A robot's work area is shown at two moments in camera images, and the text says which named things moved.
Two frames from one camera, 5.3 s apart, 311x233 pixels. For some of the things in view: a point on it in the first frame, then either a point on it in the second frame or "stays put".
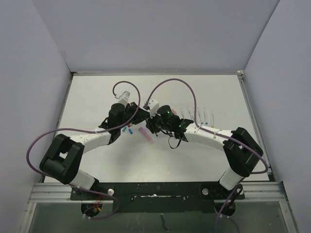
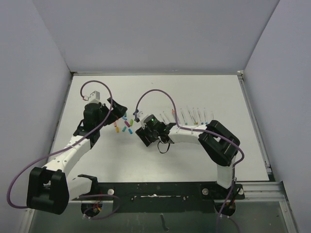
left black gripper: (142, 113) → (118, 111)
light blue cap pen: (202, 123) stays put
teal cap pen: (190, 113) stays put
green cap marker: (182, 113) stays put
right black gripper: (151, 124) → (142, 132)
